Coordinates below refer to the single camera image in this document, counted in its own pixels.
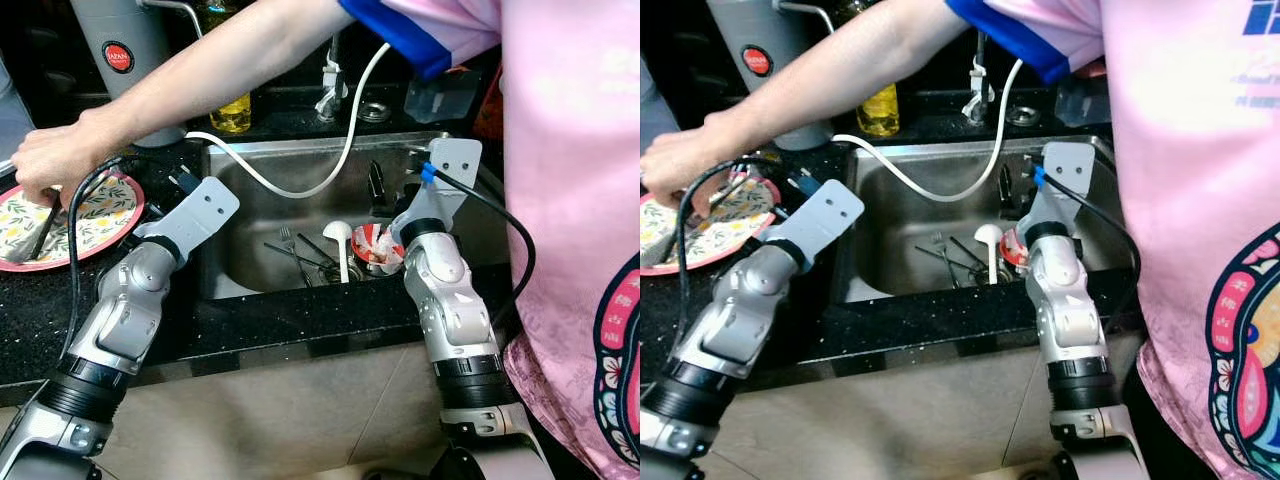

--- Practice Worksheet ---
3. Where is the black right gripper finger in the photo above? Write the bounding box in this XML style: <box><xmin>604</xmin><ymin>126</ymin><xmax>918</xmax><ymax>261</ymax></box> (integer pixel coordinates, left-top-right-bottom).
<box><xmin>997</xmin><ymin>162</ymin><xmax>1022</xmax><ymax>217</ymax></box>
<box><xmin>367</xmin><ymin>159</ymin><xmax>390</xmax><ymax>217</ymax></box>

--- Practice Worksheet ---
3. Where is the dark metal utensil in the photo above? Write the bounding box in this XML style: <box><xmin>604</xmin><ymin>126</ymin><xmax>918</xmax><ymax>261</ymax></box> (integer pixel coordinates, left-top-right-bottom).
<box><xmin>655</xmin><ymin>198</ymin><xmax>701</xmax><ymax>264</ymax></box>
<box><xmin>24</xmin><ymin>194</ymin><xmax>67</xmax><ymax>264</ymax></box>

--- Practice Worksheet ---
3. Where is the person's left hand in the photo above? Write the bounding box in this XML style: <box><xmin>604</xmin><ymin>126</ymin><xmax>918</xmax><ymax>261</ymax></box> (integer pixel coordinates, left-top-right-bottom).
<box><xmin>10</xmin><ymin>110</ymin><xmax>109</xmax><ymax>207</ymax></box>
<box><xmin>642</xmin><ymin>112</ymin><xmax>739</xmax><ymax>210</ymax></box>

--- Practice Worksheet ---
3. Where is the white ladle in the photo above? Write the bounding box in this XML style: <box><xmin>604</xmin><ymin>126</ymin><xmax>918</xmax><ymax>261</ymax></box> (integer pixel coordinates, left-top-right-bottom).
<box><xmin>321</xmin><ymin>220</ymin><xmax>354</xmax><ymax>285</ymax></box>
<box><xmin>974</xmin><ymin>223</ymin><xmax>1005</xmax><ymax>287</ymax></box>

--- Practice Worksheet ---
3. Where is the translucent plastic container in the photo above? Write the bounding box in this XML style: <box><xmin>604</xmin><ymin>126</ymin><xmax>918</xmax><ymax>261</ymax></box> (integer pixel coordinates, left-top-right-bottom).
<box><xmin>404</xmin><ymin>70</ymin><xmax>482</xmax><ymax>124</ymax></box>
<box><xmin>1054</xmin><ymin>74</ymin><xmax>1112</xmax><ymax>127</ymax></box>

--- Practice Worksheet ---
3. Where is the metal fork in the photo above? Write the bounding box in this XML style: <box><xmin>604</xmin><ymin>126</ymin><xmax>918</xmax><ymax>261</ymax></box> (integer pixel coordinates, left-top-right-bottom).
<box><xmin>929</xmin><ymin>231</ymin><xmax>987</xmax><ymax>287</ymax></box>
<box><xmin>277</xmin><ymin>226</ymin><xmax>333</xmax><ymax>283</ymax></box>

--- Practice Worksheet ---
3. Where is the chrome faucet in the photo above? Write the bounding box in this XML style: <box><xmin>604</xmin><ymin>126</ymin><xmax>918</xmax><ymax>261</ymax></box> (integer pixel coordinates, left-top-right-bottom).
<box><xmin>314</xmin><ymin>34</ymin><xmax>352</xmax><ymax>124</ymax></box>
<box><xmin>961</xmin><ymin>34</ymin><xmax>997</xmax><ymax>127</ymax></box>

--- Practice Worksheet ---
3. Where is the stainless steel sink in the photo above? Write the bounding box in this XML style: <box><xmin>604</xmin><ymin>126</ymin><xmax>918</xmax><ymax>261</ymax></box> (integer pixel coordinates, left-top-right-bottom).
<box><xmin>199</xmin><ymin>131</ymin><xmax>512</xmax><ymax>302</ymax></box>
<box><xmin>842</xmin><ymin>134</ymin><xmax>1147</xmax><ymax>305</ymax></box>

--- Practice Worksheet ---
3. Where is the yellow dish soap bottle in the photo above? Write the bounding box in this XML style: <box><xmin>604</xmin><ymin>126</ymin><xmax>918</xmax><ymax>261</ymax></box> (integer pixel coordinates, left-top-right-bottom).
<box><xmin>857</xmin><ymin>84</ymin><xmax>902</xmax><ymax>139</ymax></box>
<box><xmin>195</xmin><ymin>0</ymin><xmax>254</xmax><ymax>135</ymax></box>

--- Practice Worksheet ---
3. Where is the person torso pink shirt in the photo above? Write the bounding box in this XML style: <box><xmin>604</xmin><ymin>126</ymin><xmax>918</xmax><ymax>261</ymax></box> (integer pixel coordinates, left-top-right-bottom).
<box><xmin>338</xmin><ymin>0</ymin><xmax>641</xmax><ymax>480</ymax></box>
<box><xmin>945</xmin><ymin>0</ymin><xmax>1280</xmax><ymax>480</ymax></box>

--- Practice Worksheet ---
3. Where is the grey tumbler with red logo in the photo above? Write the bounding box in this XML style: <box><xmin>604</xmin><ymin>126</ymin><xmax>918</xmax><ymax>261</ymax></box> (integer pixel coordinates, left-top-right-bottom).
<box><xmin>704</xmin><ymin>0</ymin><xmax>813</xmax><ymax>152</ymax></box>
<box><xmin>69</xmin><ymin>0</ymin><xmax>187</xmax><ymax>149</ymax></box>

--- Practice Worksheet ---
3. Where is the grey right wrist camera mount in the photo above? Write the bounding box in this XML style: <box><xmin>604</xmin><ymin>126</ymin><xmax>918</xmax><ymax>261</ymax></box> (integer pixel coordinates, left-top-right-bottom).
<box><xmin>390</xmin><ymin>137</ymin><xmax>484</xmax><ymax>246</ymax></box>
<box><xmin>1024</xmin><ymin>141</ymin><xmax>1098</xmax><ymax>243</ymax></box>

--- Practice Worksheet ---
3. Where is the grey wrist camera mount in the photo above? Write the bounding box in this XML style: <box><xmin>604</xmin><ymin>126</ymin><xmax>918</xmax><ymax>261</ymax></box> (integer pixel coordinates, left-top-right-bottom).
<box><xmin>1024</xmin><ymin>141</ymin><xmax>1098</xmax><ymax>243</ymax></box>
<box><xmin>768</xmin><ymin>180</ymin><xmax>865</xmax><ymax>273</ymax></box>
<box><xmin>390</xmin><ymin>137</ymin><xmax>484</xmax><ymax>246</ymax></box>
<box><xmin>134</xmin><ymin>177</ymin><xmax>242</xmax><ymax>264</ymax></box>

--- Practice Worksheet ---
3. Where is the white flexible hose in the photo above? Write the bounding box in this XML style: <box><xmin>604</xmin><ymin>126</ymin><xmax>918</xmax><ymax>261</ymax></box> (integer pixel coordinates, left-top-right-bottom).
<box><xmin>184</xmin><ymin>42</ymin><xmax>392</xmax><ymax>200</ymax></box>
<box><xmin>831</xmin><ymin>57</ymin><xmax>1027</xmax><ymax>205</ymax></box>

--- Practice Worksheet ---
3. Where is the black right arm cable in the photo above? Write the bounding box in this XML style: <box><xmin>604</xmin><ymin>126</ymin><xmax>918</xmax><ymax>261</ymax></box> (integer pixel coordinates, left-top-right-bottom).
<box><xmin>1038</xmin><ymin>168</ymin><xmax>1144</xmax><ymax>333</ymax></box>
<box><xmin>428</xmin><ymin>164</ymin><xmax>538</xmax><ymax>328</ymax></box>

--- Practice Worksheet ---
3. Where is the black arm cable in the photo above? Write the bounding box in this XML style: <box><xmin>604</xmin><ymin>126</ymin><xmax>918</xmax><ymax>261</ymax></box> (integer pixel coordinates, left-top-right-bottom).
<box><xmin>677</xmin><ymin>157</ymin><xmax>803</xmax><ymax>353</ymax></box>
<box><xmin>58</xmin><ymin>154</ymin><xmax>203</xmax><ymax>363</ymax></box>
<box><xmin>1038</xmin><ymin>168</ymin><xmax>1144</xmax><ymax>333</ymax></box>
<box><xmin>428</xmin><ymin>164</ymin><xmax>538</xmax><ymax>328</ymax></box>

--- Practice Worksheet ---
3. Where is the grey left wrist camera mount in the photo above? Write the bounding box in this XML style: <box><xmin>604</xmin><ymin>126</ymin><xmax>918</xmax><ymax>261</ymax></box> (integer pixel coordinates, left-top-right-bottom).
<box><xmin>768</xmin><ymin>180</ymin><xmax>865</xmax><ymax>273</ymax></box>
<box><xmin>134</xmin><ymin>177</ymin><xmax>242</xmax><ymax>264</ymax></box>

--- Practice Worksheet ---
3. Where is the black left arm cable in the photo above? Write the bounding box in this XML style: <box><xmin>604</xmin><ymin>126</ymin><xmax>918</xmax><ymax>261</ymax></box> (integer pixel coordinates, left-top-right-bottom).
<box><xmin>58</xmin><ymin>154</ymin><xmax>203</xmax><ymax>363</ymax></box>
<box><xmin>677</xmin><ymin>157</ymin><xmax>803</xmax><ymax>353</ymax></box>

